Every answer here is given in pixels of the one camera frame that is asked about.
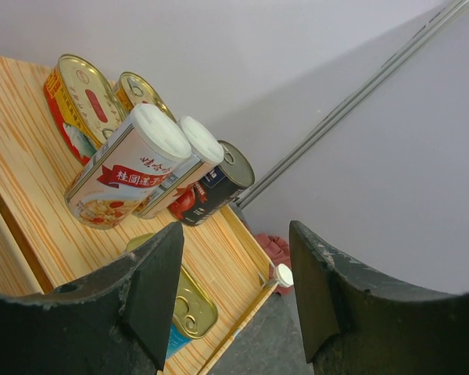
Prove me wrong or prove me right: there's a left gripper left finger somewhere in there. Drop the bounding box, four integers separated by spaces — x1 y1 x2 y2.
0 222 184 374

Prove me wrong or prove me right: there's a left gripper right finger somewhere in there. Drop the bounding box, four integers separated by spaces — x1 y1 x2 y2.
289 220 469 374

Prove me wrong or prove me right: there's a gold spam can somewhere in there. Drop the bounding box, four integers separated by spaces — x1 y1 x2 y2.
123 234 218 363

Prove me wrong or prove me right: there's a dark blue round can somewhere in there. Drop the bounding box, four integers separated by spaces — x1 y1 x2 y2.
168 141 255 227

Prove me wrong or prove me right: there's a white-lid cylindrical can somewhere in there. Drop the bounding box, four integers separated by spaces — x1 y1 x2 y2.
65 104 192 230

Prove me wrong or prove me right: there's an oval fish can front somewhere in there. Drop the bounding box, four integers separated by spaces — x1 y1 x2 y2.
43 54 127 164

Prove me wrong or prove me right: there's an oval fish can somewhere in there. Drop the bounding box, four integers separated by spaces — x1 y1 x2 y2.
43 54 127 164
113 71 177 123

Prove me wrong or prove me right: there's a red cloth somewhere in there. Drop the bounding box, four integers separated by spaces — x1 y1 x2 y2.
255 233 292 269

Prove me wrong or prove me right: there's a wooden cabinet box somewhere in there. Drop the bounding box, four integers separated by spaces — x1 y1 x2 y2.
0 57 276 374

